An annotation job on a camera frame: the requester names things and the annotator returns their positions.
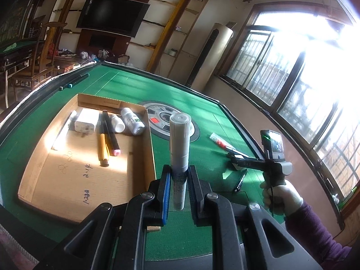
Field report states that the small white charger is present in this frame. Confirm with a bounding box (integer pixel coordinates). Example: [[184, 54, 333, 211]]
[[74, 108, 99, 138]]

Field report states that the white bottle with green label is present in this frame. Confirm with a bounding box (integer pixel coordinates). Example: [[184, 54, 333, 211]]
[[120, 107, 145, 135]]

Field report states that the beige standing air conditioner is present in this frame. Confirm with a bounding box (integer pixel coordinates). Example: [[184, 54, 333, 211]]
[[187, 22, 234, 92]]

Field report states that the small plain white bottle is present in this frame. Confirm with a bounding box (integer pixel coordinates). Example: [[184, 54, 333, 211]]
[[108, 114, 126, 133]]

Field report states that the cluttered coffee table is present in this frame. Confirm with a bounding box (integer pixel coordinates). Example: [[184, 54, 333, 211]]
[[46, 49, 97, 75]]

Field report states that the round table control panel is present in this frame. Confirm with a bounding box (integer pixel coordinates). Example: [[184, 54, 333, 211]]
[[138, 100, 201, 143]]

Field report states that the person's right hand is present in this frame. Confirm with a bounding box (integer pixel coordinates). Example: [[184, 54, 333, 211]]
[[259, 178, 304, 218]]

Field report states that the black marker with pink end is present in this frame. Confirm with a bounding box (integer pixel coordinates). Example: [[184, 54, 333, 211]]
[[101, 110, 122, 156]]

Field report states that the person's right forearm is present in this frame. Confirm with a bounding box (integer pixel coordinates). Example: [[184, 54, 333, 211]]
[[283, 199, 355, 270]]

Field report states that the yellow pen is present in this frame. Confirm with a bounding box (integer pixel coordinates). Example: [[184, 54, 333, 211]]
[[97, 110, 111, 167]]

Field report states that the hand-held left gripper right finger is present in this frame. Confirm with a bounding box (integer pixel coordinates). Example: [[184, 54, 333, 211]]
[[188, 164, 324, 270]]

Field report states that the small green topped table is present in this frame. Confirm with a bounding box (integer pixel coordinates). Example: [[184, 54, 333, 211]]
[[0, 40, 47, 72]]

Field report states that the black gel pen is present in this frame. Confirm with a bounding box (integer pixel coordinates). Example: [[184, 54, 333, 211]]
[[234, 173, 248, 193]]

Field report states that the floral wall painting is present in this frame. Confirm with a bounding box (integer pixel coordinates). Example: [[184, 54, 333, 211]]
[[0, 0, 43, 45]]

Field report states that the thick white paint marker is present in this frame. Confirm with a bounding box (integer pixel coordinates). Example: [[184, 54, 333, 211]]
[[169, 112, 193, 211]]

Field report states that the slim white marker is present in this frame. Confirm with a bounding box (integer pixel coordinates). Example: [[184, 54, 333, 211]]
[[51, 110, 78, 150]]

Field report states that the black television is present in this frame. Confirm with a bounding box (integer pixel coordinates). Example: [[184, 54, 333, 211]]
[[76, 0, 151, 38]]

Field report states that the dark framed window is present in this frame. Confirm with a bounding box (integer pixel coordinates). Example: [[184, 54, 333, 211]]
[[216, 1, 360, 223]]

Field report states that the wooden wall shelving unit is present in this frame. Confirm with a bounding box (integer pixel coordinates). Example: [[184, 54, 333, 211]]
[[51, 0, 217, 74]]

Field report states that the wooden chair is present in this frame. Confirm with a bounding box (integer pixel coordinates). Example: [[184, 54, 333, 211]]
[[4, 22, 68, 109]]

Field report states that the clear package with red label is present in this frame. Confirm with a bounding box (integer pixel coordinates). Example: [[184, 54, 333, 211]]
[[209, 133, 249, 158]]

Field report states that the cardboard box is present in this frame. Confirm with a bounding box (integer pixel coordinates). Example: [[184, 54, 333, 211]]
[[17, 93, 157, 227]]

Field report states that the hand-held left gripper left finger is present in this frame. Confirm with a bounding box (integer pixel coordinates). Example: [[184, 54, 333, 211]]
[[34, 164, 173, 270]]

